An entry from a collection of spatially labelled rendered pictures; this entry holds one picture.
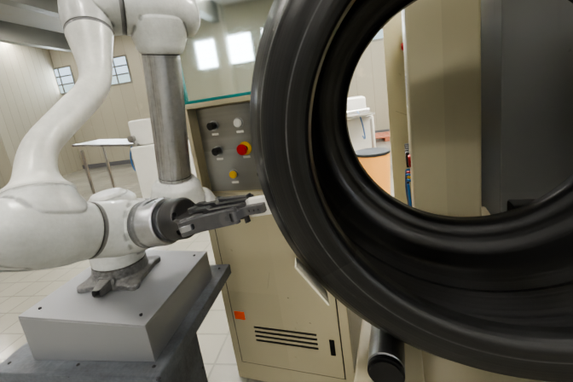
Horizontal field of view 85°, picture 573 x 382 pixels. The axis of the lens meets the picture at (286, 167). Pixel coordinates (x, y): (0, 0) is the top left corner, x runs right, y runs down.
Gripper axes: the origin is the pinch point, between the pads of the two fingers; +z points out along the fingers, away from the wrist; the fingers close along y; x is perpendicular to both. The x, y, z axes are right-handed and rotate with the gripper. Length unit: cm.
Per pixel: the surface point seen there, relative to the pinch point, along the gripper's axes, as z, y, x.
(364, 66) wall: -39, 766, -65
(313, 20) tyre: 16.3, -12.1, -20.7
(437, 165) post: 26.9, 25.8, 5.8
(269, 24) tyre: 11.1, -9.2, -22.7
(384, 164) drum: -3, 272, 63
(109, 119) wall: -748, 647, -125
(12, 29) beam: -714, 460, -340
